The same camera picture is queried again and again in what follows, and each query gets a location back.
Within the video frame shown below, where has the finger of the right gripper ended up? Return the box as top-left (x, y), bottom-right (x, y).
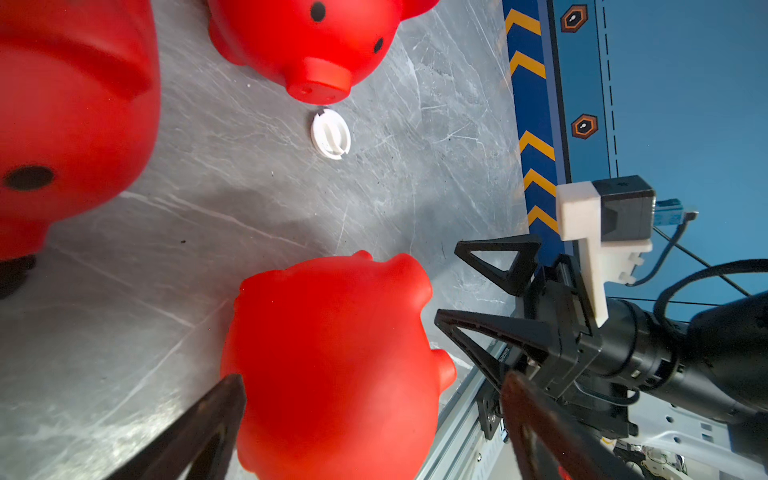
top-left (434, 309), bottom-right (555, 392)
top-left (454, 234), bottom-right (542, 297)

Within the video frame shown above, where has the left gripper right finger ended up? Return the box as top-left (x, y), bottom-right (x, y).
top-left (500, 372), bottom-right (640, 479)

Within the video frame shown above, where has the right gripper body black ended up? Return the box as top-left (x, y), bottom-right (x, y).
top-left (515, 254), bottom-right (691, 439)

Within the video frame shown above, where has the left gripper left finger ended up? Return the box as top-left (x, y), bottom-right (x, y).
top-left (109, 374), bottom-right (247, 479)

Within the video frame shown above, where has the red piggy bank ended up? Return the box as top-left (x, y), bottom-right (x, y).
top-left (208, 0), bottom-right (438, 105)
top-left (1, 1), bottom-right (161, 260)
top-left (220, 251), bottom-right (457, 479)

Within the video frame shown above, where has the white round plug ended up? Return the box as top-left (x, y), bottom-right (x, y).
top-left (310, 108), bottom-right (351, 161)

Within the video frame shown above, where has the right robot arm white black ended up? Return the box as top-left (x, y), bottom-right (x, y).
top-left (435, 234), bottom-right (767, 459)

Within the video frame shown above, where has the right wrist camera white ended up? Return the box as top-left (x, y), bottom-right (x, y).
top-left (556, 175), bottom-right (699, 327)

